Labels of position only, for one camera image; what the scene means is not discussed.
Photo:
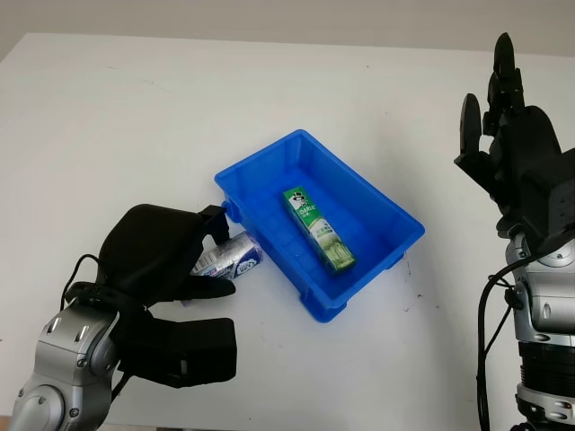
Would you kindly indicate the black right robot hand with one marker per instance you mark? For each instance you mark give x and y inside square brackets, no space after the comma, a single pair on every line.
[521,148]

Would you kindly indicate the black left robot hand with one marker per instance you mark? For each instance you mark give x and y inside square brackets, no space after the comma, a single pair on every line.
[148,251]

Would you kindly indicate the green toothpaste box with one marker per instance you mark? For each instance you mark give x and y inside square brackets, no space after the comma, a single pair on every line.
[321,233]

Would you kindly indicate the blue plastic tray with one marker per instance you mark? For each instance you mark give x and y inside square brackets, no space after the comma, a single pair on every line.
[359,211]

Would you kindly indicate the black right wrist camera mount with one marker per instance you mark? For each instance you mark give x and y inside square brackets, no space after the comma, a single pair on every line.
[563,202]

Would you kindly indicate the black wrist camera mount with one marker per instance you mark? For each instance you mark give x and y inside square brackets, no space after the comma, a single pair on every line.
[188,350]
[563,202]

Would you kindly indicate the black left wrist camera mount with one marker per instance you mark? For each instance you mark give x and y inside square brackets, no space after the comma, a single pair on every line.
[188,350]

